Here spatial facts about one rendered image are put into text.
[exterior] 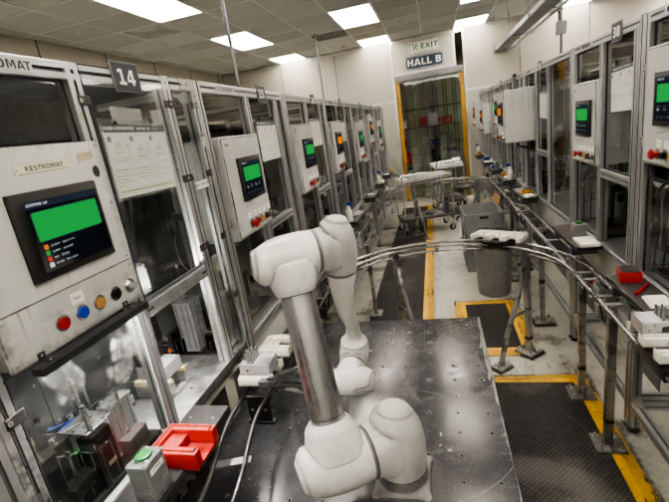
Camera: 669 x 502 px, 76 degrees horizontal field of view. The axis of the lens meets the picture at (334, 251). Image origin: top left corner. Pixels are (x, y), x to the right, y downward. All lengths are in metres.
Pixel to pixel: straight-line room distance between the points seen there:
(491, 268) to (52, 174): 3.69
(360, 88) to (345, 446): 8.77
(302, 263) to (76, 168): 0.63
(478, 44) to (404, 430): 8.79
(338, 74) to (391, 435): 8.87
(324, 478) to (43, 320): 0.80
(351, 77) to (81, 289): 8.79
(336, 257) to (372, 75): 8.48
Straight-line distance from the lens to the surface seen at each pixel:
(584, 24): 9.98
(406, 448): 1.36
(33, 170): 1.20
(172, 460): 1.41
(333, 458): 1.30
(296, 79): 9.96
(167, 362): 1.76
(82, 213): 1.24
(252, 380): 1.78
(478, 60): 9.59
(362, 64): 9.66
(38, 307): 1.17
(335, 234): 1.23
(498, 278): 4.31
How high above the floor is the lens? 1.76
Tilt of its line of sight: 16 degrees down
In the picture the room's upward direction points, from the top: 9 degrees counter-clockwise
